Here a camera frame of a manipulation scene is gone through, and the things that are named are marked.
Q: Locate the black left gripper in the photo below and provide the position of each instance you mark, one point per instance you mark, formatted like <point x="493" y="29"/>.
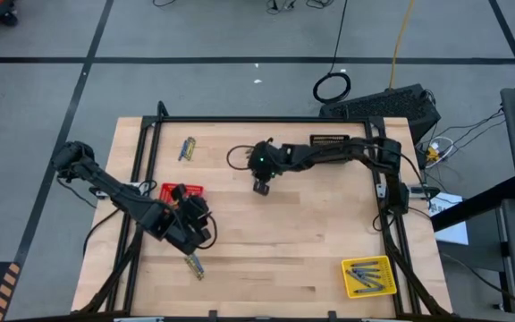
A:
<point x="186" y="223"/>

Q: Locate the white paper sheet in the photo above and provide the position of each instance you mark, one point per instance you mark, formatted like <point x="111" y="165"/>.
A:
<point x="452" y="232"/>

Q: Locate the black keyboard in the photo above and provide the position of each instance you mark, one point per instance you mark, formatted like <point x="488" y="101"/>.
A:
<point x="382" y="107"/>

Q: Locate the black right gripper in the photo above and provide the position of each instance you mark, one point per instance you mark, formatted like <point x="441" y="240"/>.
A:
<point x="264" y="163"/>

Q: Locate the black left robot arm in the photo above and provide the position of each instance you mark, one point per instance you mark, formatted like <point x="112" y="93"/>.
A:
<point x="114" y="192"/>

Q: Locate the yellow plastic basket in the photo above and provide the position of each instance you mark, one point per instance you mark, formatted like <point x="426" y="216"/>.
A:
<point x="389" y="268"/>

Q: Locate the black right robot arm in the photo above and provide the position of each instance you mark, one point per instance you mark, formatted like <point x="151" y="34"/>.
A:
<point x="351" y="149"/>

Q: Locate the black plastic basket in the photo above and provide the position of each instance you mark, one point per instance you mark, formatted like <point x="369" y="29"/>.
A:
<point x="329" y="139"/>

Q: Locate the black diagonal beam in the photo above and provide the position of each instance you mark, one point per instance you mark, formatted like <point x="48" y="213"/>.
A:
<point x="476" y="203"/>

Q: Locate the red plastic basket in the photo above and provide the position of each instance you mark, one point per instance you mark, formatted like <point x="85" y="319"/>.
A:
<point x="166" y="192"/>

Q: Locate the black aluminium table frame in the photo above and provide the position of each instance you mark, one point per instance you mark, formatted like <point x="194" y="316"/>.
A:
<point x="262" y="119"/>

